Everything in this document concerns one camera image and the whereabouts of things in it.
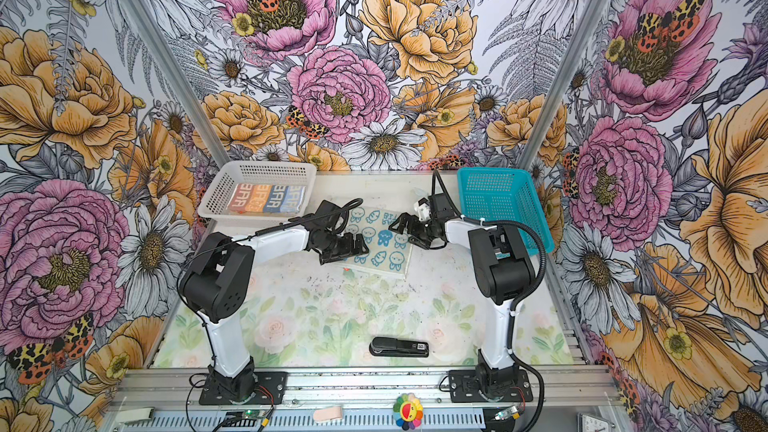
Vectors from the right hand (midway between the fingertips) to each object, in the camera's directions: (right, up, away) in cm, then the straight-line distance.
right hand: (400, 239), depth 98 cm
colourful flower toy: (+1, -36, -28) cm, 46 cm away
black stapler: (-2, -24, -22) cm, 33 cm away
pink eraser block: (-18, -36, -29) cm, 49 cm away
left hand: (-15, -6, -3) cm, 16 cm away
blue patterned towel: (-4, -4, +1) cm, 6 cm away
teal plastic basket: (+40, +15, +17) cm, 46 cm away
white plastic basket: (-63, +23, +14) cm, 68 cm away
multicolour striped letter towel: (-50, +13, +11) cm, 53 cm away
